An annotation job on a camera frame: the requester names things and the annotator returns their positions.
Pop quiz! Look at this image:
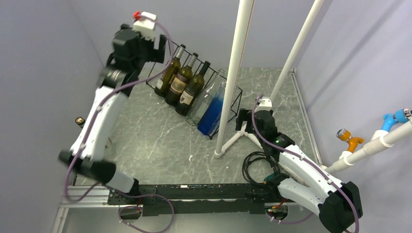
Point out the green wine bottle grey capsule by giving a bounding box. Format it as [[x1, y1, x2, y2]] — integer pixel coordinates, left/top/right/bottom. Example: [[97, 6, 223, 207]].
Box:
[[165, 53, 198, 106]]

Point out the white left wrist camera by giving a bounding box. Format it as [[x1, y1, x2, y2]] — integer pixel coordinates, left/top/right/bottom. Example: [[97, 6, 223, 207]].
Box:
[[132, 11, 157, 41]]

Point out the blue pipe valve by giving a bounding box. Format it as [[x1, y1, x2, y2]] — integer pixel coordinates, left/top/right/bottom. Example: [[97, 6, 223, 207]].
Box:
[[381, 108, 412, 132]]

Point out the coiled black cable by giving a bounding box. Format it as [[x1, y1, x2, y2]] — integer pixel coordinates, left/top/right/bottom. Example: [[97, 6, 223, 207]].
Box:
[[241, 151, 281, 185]]

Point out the white PVC side pipe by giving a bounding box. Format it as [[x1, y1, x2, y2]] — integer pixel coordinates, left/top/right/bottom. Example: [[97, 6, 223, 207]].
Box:
[[325, 120, 412, 174]]

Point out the clear glass bottle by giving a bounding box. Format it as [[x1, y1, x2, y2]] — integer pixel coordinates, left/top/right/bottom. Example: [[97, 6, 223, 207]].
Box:
[[186, 68, 226, 126]]

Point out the white PVC pipe frame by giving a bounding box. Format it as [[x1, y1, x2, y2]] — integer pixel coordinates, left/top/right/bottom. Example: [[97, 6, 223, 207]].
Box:
[[214, 0, 324, 158]]

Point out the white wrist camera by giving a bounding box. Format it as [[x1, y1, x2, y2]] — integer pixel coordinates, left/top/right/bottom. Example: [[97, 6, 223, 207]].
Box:
[[132, 11, 157, 41], [254, 97, 273, 112]]

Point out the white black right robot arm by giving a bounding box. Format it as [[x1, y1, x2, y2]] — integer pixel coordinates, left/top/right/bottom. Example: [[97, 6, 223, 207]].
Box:
[[236, 109, 363, 233]]

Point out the dark wine bottle cream label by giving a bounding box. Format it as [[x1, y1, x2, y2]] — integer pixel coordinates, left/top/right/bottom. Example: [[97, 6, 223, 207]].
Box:
[[154, 44, 186, 98]]

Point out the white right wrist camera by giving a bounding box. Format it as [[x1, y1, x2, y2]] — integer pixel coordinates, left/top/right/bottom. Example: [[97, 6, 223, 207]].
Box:
[[254, 97, 273, 112]]

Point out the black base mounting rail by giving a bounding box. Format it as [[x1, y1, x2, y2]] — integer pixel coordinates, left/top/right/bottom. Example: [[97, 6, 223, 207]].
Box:
[[107, 183, 284, 216]]

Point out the black wire wine rack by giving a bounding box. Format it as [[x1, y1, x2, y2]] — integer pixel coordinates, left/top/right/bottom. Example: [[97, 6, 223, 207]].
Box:
[[145, 38, 242, 140]]

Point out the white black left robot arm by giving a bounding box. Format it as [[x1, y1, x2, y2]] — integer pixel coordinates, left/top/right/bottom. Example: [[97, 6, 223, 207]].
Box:
[[58, 24, 171, 204]]

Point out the blue square glass bottle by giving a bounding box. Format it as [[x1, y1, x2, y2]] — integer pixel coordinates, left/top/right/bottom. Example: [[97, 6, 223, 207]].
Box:
[[197, 82, 226, 135]]

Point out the dark wine bottle black top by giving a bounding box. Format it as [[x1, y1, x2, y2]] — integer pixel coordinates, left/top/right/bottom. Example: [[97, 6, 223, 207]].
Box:
[[175, 61, 210, 116]]

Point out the orange pipe valve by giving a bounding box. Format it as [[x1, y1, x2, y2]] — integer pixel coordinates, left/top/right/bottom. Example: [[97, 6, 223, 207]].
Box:
[[336, 129, 364, 153]]

